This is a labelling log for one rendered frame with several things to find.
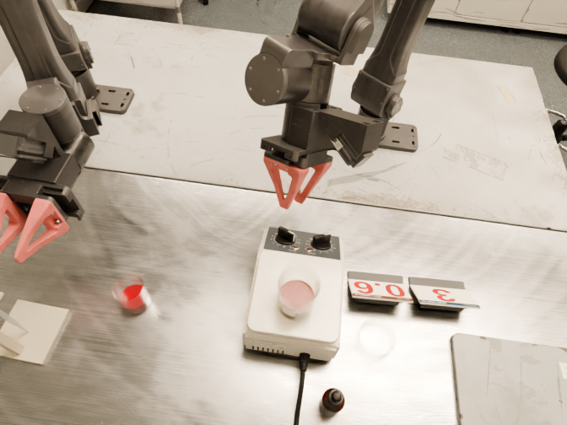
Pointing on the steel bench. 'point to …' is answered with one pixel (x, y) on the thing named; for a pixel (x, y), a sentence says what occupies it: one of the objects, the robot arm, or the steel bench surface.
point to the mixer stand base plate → (509, 381)
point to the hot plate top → (262, 300)
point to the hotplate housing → (312, 350)
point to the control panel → (302, 244)
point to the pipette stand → (45, 335)
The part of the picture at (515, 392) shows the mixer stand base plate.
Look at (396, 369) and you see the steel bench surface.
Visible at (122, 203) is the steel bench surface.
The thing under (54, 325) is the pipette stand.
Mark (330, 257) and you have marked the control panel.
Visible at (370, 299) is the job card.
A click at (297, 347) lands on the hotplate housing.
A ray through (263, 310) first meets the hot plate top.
